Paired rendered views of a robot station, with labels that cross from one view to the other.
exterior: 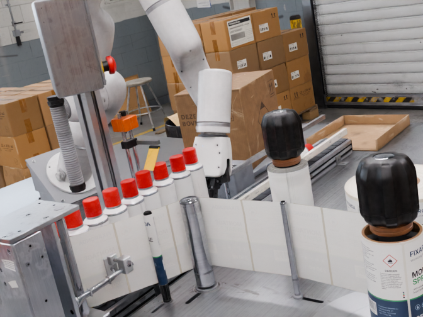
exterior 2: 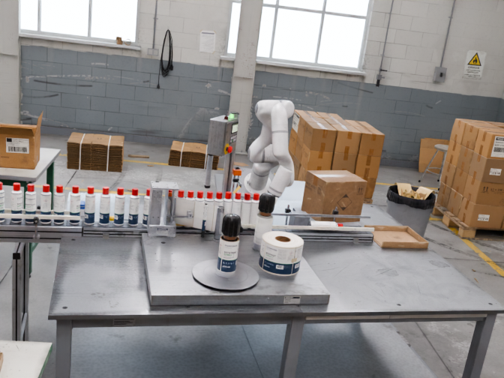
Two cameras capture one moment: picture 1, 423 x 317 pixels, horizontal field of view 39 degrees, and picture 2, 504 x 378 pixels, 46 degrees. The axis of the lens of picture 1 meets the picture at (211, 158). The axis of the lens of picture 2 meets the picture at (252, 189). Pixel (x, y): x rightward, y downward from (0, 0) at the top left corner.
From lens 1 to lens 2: 2.15 m
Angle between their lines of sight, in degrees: 33
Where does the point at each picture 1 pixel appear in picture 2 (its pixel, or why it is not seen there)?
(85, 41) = (221, 138)
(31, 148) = (318, 161)
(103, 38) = (268, 133)
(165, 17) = (274, 138)
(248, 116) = (328, 197)
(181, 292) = (209, 237)
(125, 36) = (468, 109)
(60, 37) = (214, 133)
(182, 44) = (275, 151)
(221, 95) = (280, 179)
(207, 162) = not seen: hidden behind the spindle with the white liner
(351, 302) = not seen: hidden behind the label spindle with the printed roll
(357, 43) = not seen: outside the picture
